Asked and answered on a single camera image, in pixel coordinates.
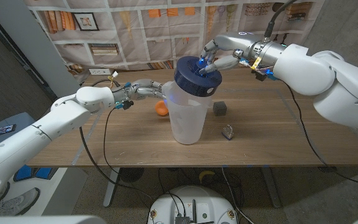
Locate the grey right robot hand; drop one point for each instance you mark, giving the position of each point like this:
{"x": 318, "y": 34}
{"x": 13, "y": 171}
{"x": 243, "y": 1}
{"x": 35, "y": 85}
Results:
{"x": 238, "y": 45}

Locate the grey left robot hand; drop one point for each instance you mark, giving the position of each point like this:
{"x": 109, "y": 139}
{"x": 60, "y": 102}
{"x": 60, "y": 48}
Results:
{"x": 145, "y": 88}

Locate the dark blue pitcher lid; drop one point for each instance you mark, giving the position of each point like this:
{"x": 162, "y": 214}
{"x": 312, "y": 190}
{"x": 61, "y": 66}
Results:
{"x": 191, "y": 81}

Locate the translucent plastic pitcher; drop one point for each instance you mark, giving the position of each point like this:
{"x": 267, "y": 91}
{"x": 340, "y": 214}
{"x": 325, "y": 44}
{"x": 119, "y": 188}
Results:
{"x": 186, "y": 124}

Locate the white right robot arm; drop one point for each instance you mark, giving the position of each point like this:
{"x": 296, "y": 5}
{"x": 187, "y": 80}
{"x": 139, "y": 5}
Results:
{"x": 306, "y": 71}

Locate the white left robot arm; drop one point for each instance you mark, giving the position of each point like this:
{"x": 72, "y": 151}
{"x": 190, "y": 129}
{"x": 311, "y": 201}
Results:
{"x": 61, "y": 119}

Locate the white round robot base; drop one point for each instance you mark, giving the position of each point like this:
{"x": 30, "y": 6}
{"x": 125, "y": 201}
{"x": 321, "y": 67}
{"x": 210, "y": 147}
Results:
{"x": 194, "y": 202}

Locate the dark grey block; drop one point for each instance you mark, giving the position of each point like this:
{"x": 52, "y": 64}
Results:
{"x": 219, "y": 108}

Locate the orange fruit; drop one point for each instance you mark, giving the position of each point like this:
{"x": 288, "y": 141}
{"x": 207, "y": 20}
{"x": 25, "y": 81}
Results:
{"x": 161, "y": 108}

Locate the printed bookshelf backdrop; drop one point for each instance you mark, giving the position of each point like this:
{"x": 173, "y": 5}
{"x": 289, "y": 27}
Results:
{"x": 166, "y": 46}

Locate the black round fan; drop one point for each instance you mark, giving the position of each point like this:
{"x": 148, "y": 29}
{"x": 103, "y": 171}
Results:
{"x": 131, "y": 175}

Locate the yellow curved object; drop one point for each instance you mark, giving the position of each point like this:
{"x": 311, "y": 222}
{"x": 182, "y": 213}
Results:
{"x": 206, "y": 174}

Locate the metal table leg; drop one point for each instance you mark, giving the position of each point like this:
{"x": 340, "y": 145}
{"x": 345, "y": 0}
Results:
{"x": 272, "y": 189}
{"x": 110, "y": 189}

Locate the blue grey stool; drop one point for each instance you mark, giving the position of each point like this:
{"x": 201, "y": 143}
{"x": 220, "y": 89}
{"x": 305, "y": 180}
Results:
{"x": 20, "y": 119}

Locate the blue black foot pad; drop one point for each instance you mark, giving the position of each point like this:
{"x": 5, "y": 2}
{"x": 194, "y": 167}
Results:
{"x": 33, "y": 173}

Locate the black smartphone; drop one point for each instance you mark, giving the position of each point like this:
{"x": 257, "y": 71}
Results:
{"x": 2, "y": 130}

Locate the white robot torso rim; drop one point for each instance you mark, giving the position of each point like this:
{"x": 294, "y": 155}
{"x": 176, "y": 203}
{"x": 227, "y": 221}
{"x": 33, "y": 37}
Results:
{"x": 42, "y": 220}

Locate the grey sneaker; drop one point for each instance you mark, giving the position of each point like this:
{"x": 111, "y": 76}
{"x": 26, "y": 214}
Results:
{"x": 17, "y": 202}

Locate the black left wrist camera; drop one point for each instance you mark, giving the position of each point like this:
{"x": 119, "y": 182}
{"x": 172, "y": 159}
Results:
{"x": 126, "y": 104}

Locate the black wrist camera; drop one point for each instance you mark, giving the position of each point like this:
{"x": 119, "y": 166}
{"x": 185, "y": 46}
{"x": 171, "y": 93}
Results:
{"x": 126, "y": 104}
{"x": 259, "y": 75}

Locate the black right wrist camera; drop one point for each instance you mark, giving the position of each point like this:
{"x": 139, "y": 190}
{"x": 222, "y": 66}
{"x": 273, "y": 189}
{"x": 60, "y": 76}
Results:
{"x": 259, "y": 75}

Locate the white wall outlet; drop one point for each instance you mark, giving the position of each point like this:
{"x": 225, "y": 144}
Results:
{"x": 99, "y": 71}

